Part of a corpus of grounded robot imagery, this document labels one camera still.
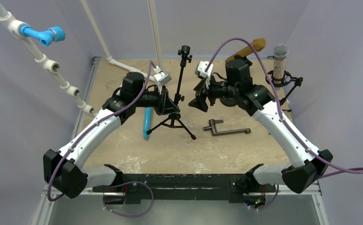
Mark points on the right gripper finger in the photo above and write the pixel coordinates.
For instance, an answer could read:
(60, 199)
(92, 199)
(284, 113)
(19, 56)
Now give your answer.
(200, 88)
(199, 102)

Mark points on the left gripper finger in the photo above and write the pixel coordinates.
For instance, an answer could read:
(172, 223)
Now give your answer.
(169, 106)
(164, 95)

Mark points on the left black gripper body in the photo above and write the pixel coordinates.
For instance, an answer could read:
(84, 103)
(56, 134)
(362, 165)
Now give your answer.
(154, 100)

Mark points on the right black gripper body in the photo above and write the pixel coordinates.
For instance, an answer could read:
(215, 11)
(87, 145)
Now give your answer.
(207, 95)

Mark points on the blue microphone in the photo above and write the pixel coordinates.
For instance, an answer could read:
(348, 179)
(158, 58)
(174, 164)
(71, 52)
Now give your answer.
(147, 122)

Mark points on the black round-base microphone stand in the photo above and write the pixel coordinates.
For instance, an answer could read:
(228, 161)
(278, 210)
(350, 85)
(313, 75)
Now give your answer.
(229, 102)

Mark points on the black tripod microphone stand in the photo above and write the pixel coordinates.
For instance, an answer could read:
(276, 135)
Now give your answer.
(174, 119)

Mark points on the gold microphone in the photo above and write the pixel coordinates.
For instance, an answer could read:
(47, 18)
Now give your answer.
(258, 44)

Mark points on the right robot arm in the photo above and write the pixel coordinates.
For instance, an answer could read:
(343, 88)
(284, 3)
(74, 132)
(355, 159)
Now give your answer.
(306, 159)

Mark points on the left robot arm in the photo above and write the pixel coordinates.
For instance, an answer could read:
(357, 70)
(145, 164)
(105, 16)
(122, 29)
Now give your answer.
(63, 168)

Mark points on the glitter silver-head microphone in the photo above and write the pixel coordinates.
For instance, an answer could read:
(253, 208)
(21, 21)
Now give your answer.
(280, 53)

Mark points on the dark grey metal pipe fitting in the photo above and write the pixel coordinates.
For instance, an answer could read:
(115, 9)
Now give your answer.
(214, 132)

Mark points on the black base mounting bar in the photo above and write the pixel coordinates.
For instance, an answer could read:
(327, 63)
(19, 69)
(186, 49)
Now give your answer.
(233, 187)

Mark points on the blue pipe fitting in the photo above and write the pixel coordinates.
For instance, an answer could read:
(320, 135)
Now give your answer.
(52, 34)

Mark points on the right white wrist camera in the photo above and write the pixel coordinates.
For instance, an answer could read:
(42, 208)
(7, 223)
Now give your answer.
(204, 69)

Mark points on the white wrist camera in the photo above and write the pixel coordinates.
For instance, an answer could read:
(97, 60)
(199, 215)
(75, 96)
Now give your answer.
(161, 78)
(204, 69)

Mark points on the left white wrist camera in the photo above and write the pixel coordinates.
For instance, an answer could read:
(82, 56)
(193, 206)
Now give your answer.
(161, 78)

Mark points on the white PVC pipe frame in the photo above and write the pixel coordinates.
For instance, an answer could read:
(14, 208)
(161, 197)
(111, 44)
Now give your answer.
(52, 67)

